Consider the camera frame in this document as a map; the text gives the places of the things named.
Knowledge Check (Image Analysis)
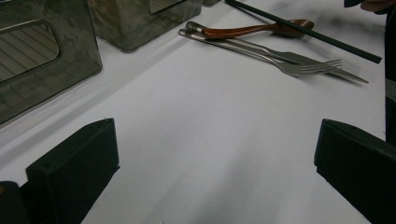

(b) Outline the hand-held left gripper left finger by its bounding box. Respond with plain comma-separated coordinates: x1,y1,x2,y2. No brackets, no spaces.
25,118,120,224

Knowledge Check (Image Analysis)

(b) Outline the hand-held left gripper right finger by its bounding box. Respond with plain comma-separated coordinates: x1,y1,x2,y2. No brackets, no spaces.
313,118,396,224

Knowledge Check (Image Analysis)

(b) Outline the black chopstick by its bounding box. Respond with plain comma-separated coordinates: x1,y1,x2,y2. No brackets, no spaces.
224,0,383,64

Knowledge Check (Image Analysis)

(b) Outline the grey transparent plastic bin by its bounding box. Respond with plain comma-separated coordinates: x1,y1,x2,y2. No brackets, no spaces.
0,0,104,125
87,0,204,52

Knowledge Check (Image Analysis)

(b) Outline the metal fork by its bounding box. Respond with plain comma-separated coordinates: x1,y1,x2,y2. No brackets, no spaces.
177,28,344,78

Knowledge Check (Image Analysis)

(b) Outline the brown wooden spoon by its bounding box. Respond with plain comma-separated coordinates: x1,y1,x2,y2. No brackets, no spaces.
200,19,316,40

